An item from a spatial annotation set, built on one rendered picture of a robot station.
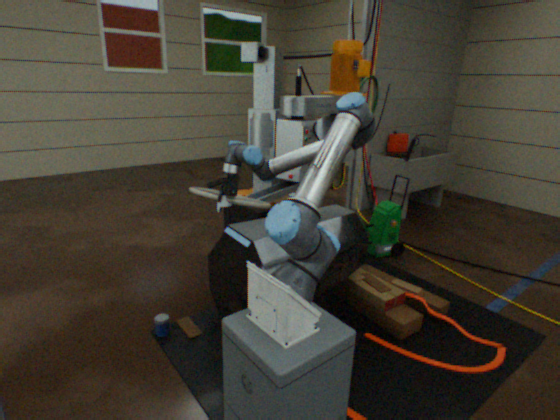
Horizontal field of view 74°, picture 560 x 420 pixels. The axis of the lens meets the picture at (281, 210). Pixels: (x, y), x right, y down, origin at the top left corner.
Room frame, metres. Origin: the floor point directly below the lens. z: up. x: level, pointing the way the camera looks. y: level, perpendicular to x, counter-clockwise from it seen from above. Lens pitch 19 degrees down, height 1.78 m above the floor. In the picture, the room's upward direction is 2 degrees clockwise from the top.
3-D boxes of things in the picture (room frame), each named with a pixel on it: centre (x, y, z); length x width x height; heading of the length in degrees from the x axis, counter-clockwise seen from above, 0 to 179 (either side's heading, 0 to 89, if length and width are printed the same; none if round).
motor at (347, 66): (3.16, -0.49, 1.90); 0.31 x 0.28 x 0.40; 54
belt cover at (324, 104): (2.92, -0.30, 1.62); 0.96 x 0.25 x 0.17; 144
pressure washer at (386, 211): (3.82, -1.15, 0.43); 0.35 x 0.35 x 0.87; 24
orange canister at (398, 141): (5.53, -1.72, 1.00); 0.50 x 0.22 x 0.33; 129
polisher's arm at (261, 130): (3.29, -0.05, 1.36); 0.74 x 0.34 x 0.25; 74
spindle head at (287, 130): (2.70, -0.14, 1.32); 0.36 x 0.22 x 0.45; 144
